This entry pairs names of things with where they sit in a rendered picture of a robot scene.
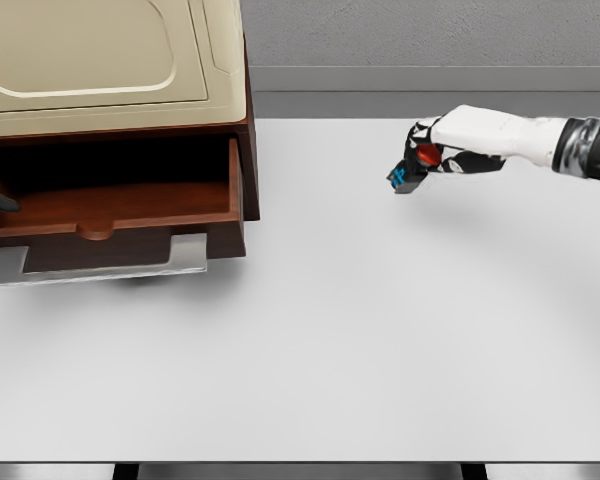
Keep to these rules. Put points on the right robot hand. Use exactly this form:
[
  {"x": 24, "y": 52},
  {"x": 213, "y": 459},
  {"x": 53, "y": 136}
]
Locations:
[{"x": 467, "y": 131}]

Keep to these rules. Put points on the brown wooden drawer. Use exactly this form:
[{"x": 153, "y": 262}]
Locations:
[{"x": 130, "y": 205}]

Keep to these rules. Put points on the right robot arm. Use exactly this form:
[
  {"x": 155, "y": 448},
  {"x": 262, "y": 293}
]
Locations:
[{"x": 570, "y": 145}]

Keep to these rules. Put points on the brown cabinet with cream top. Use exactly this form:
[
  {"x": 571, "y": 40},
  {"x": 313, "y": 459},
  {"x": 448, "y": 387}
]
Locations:
[{"x": 105, "y": 60}]

